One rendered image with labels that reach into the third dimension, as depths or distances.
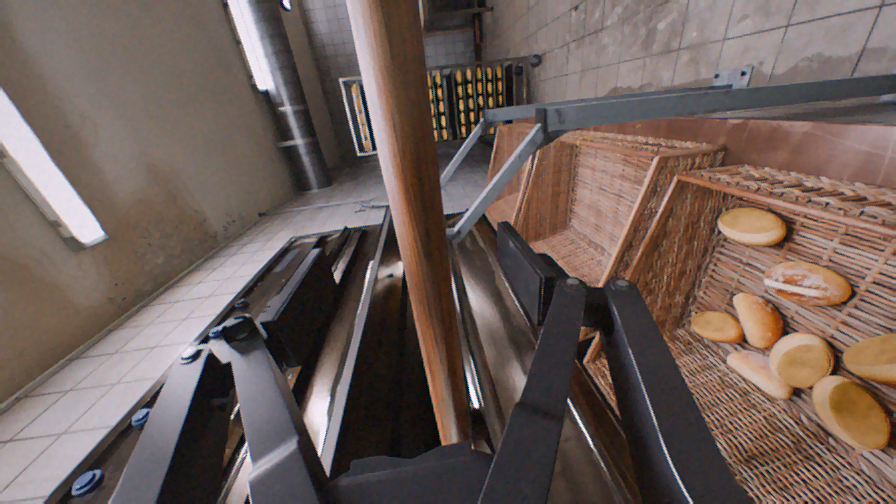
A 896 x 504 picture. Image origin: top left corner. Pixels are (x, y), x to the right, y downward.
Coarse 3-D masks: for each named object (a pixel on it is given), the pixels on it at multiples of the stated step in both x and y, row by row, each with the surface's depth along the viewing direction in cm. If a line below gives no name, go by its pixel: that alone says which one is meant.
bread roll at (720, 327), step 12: (708, 312) 57; (720, 312) 55; (696, 324) 57; (708, 324) 55; (720, 324) 53; (732, 324) 51; (708, 336) 54; (720, 336) 52; (732, 336) 51; (744, 336) 51
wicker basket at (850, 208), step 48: (672, 192) 49; (720, 192) 50; (768, 192) 35; (816, 192) 35; (864, 192) 33; (672, 240) 54; (720, 240) 55; (816, 240) 40; (864, 240) 35; (672, 288) 60; (720, 288) 57; (864, 288) 36; (864, 336) 36; (720, 384) 53; (864, 384) 37; (720, 432) 48; (768, 432) 45; (816, 432) 43; (768, 480) 41; (816, 480) 39; (864, 480) 37
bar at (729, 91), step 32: (608, 96) 93; (640, 96) 94; (672, 96) 50; (704, 96) 50; (736, 96) 51; (768, 96) 51; (800, 96) 52; (832, 96) 53; (864, 96) 53; (480, 128) 94; (544, 128) 50; (512, 160) 53; (480, 352) 31; (480, 384) 27; (480, 416) 24; (480, 448) 22
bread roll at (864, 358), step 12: (888, 336) 33; (852, 348) 35; (864, 348) 34; (876, 348) 33; (888, 348) 32; (852, 360) 34; (864, 360) 33; (876, 360) 32; (888, 360) 31; (864, 372) 33; (876, 372) 32; (888, 372) 31; (888, 384) 32
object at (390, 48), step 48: (384, 0) 10; (384, 48) 11; (384, 96) 12; (384, 144) 13; (432, 144) 13; (432, 192) 14; (432, 240) 15; (432, 288) 16; (432, 336) 18; (432, 384) 21
